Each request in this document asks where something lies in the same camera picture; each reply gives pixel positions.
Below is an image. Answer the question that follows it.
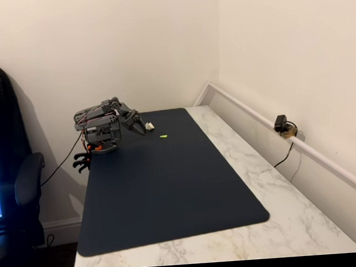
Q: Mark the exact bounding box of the dark blue desk mat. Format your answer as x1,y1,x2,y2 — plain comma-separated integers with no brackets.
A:
68,102,272,258

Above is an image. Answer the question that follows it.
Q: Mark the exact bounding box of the black orange clamp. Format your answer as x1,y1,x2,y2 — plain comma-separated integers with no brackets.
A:
72,143,103,163
73,160,91,175

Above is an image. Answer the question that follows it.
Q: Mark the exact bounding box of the white baseboard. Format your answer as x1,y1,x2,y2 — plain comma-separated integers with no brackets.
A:
41,216,84,248

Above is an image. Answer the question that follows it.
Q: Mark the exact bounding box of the black office chair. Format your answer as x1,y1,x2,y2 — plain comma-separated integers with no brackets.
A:
0,59,54,267

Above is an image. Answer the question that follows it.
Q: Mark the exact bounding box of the black webcam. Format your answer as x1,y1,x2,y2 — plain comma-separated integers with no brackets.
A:
273,114,288,134

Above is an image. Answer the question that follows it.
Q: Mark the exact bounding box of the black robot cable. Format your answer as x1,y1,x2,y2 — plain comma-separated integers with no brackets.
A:
37,131,87,187

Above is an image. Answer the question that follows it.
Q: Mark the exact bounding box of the black floor cable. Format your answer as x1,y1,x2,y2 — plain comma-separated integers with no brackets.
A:
32,233,56,251

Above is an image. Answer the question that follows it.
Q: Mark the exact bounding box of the white wall rail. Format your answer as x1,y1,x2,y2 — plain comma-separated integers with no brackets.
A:
191,71,356,213

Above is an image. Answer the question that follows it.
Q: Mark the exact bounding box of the black webcam cable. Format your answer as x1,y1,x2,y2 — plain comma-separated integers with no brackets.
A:
270,120,301,169

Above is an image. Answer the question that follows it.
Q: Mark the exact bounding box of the yellowish tape webcam mount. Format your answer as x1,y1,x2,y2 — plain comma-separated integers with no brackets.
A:
280,126,299,141

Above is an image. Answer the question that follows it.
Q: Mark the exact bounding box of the thin white cable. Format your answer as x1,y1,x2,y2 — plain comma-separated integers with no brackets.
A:
288,152,306,183

